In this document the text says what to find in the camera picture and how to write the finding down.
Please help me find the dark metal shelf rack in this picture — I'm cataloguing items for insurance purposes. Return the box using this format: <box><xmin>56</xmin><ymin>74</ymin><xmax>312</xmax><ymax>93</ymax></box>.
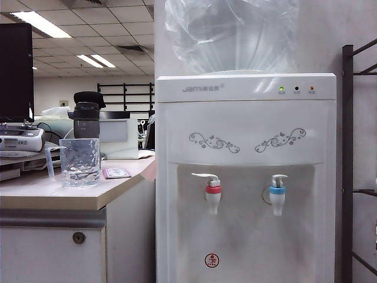
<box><xmin>341</xmin><ymin>38</ymin><xmax>377</xmax><ymax>283</ymax></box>

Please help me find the black chair headrest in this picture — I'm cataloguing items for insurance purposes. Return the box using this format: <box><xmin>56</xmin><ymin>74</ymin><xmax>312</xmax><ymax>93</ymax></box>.
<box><xmin>73</xmin><ymin>91</ymin><xmax>107</xmax><ymax>109</ymax></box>

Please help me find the white water dispenser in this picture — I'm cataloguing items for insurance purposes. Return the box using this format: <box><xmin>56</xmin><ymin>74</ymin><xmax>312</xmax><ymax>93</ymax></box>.
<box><xmin>155</xmin><ymin>73</ymin><xmax>338</xmax><ymax>283</ymax></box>

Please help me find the plastic-wrapped water jug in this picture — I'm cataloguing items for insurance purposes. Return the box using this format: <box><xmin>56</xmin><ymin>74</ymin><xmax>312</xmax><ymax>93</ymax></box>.
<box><xmin>164</xmin><ymin>0</ymin><xmax>300</xmax><ymax>75</ymax></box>

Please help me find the white grey remote controller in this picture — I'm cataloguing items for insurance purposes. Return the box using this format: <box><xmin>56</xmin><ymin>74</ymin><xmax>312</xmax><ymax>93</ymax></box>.
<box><xmin>0</xmin><ymin>119</ymin><xmax>45</xmax><ymax>152</ymax></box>

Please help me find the dark grey sports bottle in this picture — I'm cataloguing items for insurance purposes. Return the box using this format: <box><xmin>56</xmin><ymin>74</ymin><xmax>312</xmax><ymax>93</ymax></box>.
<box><xmin>67</xmin><ymin>101</ymin><xmax>101</xmax><ymax>141</ymax></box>

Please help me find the blue-collared cold water tap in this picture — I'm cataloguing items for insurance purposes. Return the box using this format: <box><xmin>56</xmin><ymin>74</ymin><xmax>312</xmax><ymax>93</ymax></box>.
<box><xmin>268</xmin><ymin>174</ymin><xmax>288</xmax><ymax>217</ymax></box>

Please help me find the clear plastic mug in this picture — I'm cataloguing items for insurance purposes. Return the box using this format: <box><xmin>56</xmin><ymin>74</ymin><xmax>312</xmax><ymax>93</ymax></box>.
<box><xmin>44</xmin><ymin>137</ymin><xmax>101</xmax><ymax>189</ymax></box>

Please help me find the pink paper booklet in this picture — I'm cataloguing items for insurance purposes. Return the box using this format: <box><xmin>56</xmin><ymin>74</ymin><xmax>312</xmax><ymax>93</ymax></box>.
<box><xmin>102</xmin><ymin>167</ymin><xmax>132</xmax><ymax>180</ymax></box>

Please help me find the small black screen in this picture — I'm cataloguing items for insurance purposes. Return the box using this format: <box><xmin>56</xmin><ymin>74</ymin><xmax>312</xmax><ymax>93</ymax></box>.
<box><xmin>99</xmin><ymin>110</ymin><xmax>131</xmax><ymax>120</ymax></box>

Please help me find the black computer monitor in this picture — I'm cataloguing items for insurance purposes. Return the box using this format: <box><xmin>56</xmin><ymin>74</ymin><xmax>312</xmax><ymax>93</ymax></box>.
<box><xmin>0</xmin><ymin>22</ymin><xmax>35</xmax><ymax>122</ymax></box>

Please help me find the black wall shelf frame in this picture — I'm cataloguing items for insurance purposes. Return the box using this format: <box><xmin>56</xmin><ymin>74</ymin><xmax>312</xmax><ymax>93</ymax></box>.
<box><xmin>97</xmin><ymin>82</ymin><xmax>156</xmax><ymax>112</ymax></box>

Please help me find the white desk partition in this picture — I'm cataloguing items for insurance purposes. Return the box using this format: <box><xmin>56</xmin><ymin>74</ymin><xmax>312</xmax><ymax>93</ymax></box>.
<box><xmin>98</xmin><ymin>118</ymin><xmax>139</xmax><ymax>160</ymax></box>

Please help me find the red-collared hot water tap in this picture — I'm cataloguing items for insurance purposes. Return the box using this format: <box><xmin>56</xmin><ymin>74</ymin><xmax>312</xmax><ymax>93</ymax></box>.
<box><xmin>191</xmin><ymin>172</ymin><xmax>223</xmax><ymax>215</ymax></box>

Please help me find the long ceiling light panel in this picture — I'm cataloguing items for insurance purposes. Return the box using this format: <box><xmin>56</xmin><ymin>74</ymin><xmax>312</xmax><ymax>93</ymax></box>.
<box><xmin>10</xmin><ymin>11</ymin><xmax>72</xmax><ymax>39</ymax></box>

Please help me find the ceiling air vent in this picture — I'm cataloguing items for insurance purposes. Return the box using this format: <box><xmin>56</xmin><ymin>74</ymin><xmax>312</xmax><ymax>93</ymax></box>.
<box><xmin>116</xmin><ymin>44</ymin><xmax>147</xmax><ymax>54</ymax></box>

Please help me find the white desk cabinet with lock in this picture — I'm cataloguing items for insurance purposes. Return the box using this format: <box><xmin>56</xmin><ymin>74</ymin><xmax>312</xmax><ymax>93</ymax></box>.
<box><xmin>0</xmin><ymin>176</ymin><xmax>156</xmax><ymax>283</ymax></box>

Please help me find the short ceiling light panel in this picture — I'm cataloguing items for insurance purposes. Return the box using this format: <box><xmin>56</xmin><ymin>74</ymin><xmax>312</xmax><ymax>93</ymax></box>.
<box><xmin>90</xmin><ymin>54</ymin><xmax>116</xmax><ymax>68</ymax></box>
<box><xmin>75</xmin><ymin>54</ymin><xmax>104</xmax><ymax>68</ymax></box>

